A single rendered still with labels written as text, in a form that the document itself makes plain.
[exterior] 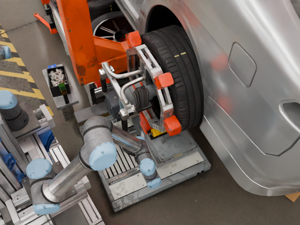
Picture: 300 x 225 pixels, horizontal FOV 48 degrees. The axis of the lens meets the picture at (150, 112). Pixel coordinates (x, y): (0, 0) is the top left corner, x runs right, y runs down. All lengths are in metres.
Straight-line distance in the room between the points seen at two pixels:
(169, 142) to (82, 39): 1.02
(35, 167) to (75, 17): 0.98
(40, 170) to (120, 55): 1.22
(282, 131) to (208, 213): 1.39
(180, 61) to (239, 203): 1.32
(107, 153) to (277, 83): 0.69
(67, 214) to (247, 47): 1.66
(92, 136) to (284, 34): 0.82
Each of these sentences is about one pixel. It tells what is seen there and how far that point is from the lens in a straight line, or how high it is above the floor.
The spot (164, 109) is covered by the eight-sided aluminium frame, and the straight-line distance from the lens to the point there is 1.91.
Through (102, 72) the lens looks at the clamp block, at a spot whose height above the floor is 0.95.
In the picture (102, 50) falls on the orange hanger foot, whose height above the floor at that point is 0.79.
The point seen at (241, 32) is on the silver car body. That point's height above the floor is 1.59.
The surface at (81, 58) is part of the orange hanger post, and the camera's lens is 2.44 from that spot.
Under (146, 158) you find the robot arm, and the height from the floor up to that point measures 1.01.
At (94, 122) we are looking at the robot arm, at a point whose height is 1.34.
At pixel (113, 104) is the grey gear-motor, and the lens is 2.64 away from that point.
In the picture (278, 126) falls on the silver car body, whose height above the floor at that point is 1.38.
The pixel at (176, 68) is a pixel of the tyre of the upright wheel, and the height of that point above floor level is 1.14.
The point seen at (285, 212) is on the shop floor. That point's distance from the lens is 2.85.
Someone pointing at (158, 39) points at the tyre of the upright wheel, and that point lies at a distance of 1.98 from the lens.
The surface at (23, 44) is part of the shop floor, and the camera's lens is 3.89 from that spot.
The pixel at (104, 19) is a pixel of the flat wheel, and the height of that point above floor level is 0.50.
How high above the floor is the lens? 2.50
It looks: 54 degrees down
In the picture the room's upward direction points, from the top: 1 degrees clockwise
